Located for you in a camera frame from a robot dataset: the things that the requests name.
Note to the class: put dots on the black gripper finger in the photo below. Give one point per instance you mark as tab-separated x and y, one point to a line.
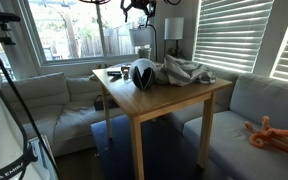
124	10
151	10

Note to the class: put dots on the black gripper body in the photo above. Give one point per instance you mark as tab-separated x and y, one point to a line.
142	4

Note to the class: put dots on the black round bowl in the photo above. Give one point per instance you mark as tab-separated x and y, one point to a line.
143	78

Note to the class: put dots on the white silver Franka robot arm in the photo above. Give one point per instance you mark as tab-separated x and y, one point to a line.
0	133

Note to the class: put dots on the lamp with white shade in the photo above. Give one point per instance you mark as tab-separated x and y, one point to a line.
174	28

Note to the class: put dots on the large glass window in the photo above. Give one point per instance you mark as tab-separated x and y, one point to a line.
74	33

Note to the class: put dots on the small black object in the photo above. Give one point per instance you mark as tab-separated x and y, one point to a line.
114	73

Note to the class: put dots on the blue white striped cloth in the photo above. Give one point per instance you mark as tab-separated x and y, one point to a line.
180	71

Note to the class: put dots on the wide white window blind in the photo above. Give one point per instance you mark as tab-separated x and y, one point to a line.
230	33

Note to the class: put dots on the light wooden table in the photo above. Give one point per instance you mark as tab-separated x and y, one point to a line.
157	96

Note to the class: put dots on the black bag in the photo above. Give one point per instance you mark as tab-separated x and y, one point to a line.
100	105

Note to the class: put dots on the dark blue rug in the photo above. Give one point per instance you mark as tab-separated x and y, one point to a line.
170	150

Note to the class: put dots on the grey sectional sofa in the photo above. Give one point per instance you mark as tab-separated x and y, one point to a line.
267	96

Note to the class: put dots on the orange plush toy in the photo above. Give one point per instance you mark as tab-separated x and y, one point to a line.
277	136

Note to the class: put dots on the black camera stand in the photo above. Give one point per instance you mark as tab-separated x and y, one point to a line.
0	16

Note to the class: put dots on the white metal frame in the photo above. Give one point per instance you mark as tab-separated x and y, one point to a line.
42	150

